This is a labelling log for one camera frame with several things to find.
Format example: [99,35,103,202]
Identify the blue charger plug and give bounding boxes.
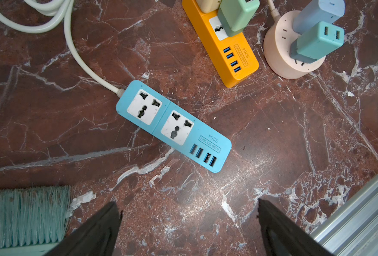
[292,0,345,35]

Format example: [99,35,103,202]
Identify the green charger plug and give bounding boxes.
[218,0,260,37]

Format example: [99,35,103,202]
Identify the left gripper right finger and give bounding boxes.
[258,198,333,256]

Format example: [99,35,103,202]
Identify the round pink power socket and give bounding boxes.
[263,11,326,80]

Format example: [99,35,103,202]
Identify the orange power strip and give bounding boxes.
[182,0,259,88]

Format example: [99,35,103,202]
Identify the teal power strip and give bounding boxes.
[116,80,232,173]

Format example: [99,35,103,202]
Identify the white teal strip cable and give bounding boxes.
[0,0,126,98]

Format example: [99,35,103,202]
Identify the beige cube charger plug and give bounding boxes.
[196,0,222,13]

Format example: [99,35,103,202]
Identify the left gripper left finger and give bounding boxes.
[46,201,122,256]

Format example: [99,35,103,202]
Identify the aluminium front rail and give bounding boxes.
[311,174,378,256]

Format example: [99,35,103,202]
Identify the teal charger plug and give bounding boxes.
[289,21,345,64]

